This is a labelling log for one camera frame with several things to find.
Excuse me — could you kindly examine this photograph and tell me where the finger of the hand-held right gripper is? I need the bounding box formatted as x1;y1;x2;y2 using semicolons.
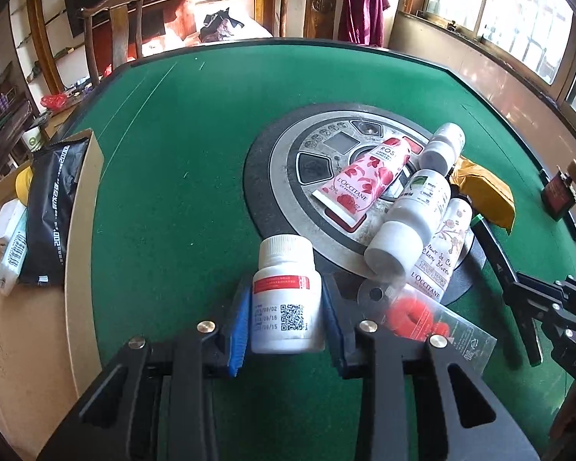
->
470;215;544;367
516;271;569;322

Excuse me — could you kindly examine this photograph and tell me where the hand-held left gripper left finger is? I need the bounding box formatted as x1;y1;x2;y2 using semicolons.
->
37;276;251;461

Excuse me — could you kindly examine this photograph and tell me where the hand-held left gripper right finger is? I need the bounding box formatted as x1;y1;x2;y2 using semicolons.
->
321;273;542;461

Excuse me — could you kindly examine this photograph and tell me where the white pill bottle red label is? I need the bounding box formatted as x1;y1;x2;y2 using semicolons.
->
250;234;326;355

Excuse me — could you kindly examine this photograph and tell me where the yellow packet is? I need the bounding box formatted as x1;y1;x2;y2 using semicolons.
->
449;156;516;234

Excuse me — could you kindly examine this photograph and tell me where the large white bottle green label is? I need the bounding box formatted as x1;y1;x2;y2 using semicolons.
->
364;169;452;279

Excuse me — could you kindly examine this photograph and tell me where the small white bottle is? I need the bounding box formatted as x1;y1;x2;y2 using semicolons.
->
420;122;466;176

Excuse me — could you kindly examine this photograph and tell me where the cardboard box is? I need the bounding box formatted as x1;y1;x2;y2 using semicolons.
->
0;129;105;443

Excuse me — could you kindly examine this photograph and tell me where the cherry blossom hand cream tube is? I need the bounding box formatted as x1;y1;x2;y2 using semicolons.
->
408;197;474;304

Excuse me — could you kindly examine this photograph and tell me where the dark red small bottle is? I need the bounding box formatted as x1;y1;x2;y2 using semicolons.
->
541;159;576;222

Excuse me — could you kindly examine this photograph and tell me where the round grey table control panel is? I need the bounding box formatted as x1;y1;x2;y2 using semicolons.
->
244;104;485;304

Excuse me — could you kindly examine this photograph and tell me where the pink rose hand cream tube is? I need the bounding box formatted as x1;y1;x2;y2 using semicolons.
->
311;134;427;235

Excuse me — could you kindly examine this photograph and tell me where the black plastic packet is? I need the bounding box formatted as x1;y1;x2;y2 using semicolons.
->
18;140;88;285

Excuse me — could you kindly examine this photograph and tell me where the white carton in box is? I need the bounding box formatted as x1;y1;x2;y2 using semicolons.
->
0;209;30;296

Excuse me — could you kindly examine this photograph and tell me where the white small box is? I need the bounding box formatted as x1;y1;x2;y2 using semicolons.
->
0;199;27;245

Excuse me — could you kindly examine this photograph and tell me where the yellow round lid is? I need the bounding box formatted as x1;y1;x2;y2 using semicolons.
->
14;166;34;202

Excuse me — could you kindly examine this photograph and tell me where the window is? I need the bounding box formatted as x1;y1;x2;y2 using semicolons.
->
398;0;576;130

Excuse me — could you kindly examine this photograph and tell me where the maroon cloth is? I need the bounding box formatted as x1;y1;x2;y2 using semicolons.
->
338;0;391;48

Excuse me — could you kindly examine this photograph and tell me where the dark clothes pile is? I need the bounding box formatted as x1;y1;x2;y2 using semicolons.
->
199;8;245;43

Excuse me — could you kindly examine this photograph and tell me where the dark mahjong table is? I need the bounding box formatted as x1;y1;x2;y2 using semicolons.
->
0;101;39;174

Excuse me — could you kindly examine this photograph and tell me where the wooden chair with carved back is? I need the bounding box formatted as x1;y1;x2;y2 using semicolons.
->
273;0;389;46

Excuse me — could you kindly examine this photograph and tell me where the clear package with red ring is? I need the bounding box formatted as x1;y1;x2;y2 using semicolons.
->
358;281;497;375

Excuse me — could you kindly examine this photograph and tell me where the wooden wall shelf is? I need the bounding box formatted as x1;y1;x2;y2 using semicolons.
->
10;0;78;97

